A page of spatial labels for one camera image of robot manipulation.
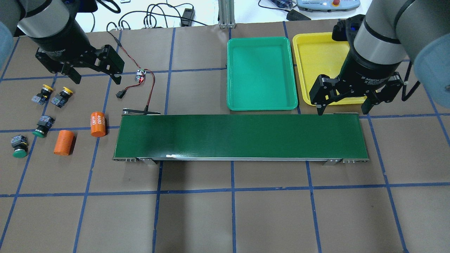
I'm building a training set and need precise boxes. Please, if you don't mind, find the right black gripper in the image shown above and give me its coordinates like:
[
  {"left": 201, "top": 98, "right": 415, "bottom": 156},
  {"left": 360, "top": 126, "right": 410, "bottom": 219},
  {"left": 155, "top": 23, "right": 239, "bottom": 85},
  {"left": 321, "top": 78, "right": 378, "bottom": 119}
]
[{"left": 309, "top": 53, "right": 404, "bottom": 116}]

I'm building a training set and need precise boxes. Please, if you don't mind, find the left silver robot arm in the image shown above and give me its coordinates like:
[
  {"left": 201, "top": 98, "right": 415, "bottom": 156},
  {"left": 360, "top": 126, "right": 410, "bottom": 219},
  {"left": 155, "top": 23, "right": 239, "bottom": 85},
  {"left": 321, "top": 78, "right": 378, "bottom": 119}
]
[{"left": 0, "top": 0, "right": 125, "bottom": 85}]

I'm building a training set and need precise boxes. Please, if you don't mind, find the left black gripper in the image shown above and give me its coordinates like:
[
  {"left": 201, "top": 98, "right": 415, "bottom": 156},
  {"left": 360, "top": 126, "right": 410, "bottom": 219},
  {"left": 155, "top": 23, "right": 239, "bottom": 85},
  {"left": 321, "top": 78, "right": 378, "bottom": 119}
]
[{"left": 35, "top": 19, "right": 125, "bottom": 85}]

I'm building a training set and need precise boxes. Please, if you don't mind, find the aluminium frame post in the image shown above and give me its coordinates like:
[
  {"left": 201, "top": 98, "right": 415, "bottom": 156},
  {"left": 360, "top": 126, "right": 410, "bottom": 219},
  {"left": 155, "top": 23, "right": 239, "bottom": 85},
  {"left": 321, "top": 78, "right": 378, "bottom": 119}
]
[{"left": 218, "top": 0, "right": 236, "bottom": 29}]

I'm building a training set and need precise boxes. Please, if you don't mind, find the small controller circuit board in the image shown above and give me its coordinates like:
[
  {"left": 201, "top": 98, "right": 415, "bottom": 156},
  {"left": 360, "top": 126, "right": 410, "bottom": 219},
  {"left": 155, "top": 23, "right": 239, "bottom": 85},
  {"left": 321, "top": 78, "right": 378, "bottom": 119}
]
[{"left": 135, "top": 69, "right": 146, "bottom": 83}]

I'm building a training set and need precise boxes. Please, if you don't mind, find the yellow plastic tray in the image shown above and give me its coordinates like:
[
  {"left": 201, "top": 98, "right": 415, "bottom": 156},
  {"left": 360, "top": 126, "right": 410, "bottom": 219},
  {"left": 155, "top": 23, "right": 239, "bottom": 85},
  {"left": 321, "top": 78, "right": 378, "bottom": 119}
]
[{"left": 291, "top": 32, "right": 350, "bottom": 106}]

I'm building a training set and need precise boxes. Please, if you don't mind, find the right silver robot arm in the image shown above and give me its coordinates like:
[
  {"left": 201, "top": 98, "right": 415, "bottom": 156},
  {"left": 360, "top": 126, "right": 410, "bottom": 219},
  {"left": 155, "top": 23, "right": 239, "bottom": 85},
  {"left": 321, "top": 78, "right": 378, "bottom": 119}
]
[{"left": 309, "top": 0, "right": 450, "bottom": 115}]

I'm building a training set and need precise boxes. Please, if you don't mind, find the red black power cable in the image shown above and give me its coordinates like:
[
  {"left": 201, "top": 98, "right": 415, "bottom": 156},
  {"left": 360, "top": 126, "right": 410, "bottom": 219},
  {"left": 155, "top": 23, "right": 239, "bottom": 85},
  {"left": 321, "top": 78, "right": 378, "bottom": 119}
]
[{"left": 107, "top": 31, "right": 155, "bottom": 113}]

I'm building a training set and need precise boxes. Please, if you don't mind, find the green conveyor belt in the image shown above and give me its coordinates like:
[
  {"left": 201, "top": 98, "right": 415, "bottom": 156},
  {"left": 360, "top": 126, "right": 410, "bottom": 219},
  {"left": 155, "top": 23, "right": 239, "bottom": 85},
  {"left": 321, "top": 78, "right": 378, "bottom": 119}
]
[{"left": 112, "top": 113, "right": 369, "bottom": 163}]

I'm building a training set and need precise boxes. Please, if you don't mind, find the yellow push button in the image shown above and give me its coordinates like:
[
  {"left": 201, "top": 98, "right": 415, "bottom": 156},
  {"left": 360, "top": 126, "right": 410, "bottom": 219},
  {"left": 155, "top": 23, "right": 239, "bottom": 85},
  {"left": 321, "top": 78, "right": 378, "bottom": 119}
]
[
  {"left": 32, "top": 85, "right": 54, "bottom": 105},
  {"left": 50, "top": 86, "right": 73, "bottom": 108}
]

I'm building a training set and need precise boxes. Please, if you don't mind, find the black power adapter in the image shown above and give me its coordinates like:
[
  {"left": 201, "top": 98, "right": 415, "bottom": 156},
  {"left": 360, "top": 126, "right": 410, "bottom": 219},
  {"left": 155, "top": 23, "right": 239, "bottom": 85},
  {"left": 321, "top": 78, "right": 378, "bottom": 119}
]
[{"left": 180, "top": 8, "right": 195, "bottom": 27}]

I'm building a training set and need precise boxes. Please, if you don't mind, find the black cable connector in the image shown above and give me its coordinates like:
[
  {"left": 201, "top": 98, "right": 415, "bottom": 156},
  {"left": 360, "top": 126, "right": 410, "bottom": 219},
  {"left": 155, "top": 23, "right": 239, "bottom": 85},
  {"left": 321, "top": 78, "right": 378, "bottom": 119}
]
[{"left": 115, "top": 89, "right": 127, "bottom": 99}]

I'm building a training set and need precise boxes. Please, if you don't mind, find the green plastic tray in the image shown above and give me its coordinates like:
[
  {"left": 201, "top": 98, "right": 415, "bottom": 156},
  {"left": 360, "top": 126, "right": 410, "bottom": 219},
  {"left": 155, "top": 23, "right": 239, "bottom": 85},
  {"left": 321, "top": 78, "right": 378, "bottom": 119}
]
[{"left": 226, "top": 37, "right": 298, "bottom": 111}]

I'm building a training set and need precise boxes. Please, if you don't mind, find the plain orange cylinder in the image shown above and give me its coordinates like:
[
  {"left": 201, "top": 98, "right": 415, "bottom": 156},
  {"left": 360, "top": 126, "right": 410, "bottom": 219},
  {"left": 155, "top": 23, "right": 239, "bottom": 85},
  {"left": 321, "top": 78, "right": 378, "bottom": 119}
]
[{"left": 53, "top": 130, "right": 75, "bottom": 156}]

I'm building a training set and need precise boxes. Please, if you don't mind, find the orange cylinder with white print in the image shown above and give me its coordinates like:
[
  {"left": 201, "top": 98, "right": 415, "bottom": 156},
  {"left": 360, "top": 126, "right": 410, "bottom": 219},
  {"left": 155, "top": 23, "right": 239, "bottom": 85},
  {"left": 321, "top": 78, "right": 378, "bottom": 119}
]
[{"left": 90, "top": 111, "right": 106, "bottom": 137}]

